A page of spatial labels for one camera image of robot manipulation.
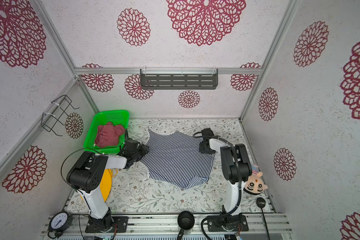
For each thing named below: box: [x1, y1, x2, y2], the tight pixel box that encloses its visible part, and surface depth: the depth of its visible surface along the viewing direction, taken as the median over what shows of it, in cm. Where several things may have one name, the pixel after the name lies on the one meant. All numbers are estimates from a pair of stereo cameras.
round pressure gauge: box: [47, 209, 73, 239], surface depth 74 cm
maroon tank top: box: [95, 121, 125, 148], surface depth 105 cm
